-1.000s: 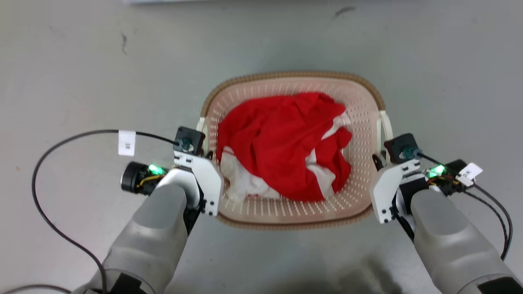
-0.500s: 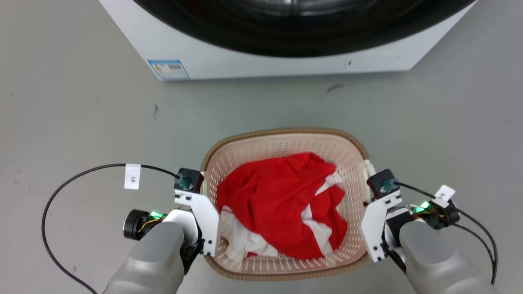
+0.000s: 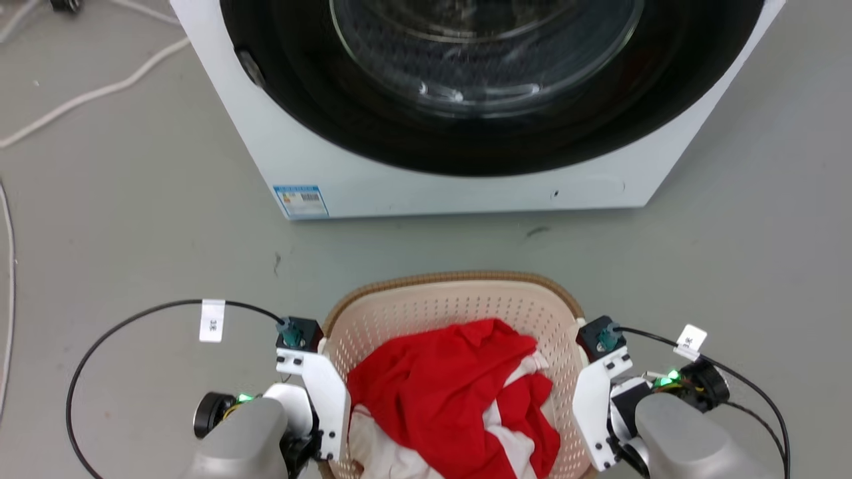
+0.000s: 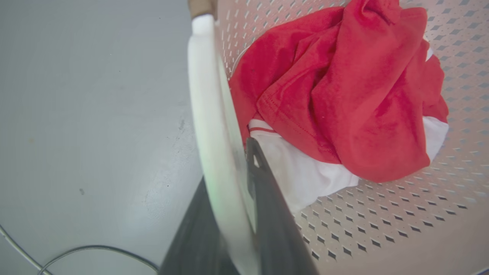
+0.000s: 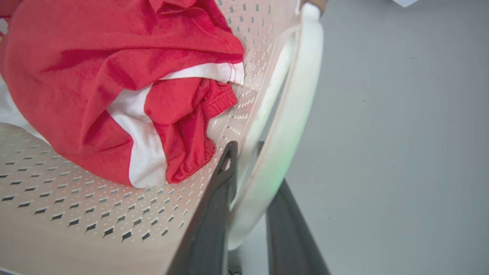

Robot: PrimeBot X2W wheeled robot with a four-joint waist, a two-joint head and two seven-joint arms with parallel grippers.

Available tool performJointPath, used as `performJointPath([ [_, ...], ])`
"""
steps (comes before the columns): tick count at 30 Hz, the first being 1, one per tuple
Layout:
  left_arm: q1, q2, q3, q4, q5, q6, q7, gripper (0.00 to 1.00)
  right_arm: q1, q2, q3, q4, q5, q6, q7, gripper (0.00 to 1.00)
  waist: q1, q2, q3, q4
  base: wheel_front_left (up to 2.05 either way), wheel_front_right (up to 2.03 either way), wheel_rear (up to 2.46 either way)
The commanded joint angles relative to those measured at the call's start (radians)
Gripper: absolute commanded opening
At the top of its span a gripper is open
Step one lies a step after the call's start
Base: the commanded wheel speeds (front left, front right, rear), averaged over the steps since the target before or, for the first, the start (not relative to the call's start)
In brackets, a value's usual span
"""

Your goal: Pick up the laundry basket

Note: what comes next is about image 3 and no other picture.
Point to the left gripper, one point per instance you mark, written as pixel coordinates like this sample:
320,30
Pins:
303,452

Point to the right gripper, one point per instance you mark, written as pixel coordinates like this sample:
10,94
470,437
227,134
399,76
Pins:
622,409

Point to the beige perforated laundry basket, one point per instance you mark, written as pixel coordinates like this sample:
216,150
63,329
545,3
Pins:
426,309

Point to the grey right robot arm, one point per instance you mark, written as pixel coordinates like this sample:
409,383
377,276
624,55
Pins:
692,442

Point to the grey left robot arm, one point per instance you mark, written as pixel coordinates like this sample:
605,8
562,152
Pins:
243,439

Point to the white garment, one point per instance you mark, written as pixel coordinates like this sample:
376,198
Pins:
383,452

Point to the red garment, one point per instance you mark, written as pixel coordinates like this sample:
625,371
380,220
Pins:
439,392

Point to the blue energy label sticker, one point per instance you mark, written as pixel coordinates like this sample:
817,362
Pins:
301,201

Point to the white washing machine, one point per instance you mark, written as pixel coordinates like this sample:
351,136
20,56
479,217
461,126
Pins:
426,189

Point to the black round washer door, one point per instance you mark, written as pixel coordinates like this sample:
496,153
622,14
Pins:
373,133

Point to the small black floor object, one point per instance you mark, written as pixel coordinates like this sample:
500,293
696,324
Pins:
66,4

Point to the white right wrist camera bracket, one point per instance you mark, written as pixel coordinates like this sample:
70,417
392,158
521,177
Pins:
594,406

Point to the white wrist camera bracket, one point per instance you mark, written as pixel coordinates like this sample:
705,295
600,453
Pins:
594,406
327,399

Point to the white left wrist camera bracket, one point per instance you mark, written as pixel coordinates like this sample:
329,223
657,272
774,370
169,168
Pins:
327,399

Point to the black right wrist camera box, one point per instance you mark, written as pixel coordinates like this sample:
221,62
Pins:
599,338

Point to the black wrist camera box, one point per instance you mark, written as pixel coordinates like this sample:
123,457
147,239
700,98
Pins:
301,332
599,338

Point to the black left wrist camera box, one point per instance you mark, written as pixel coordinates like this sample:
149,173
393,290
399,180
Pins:
301,332

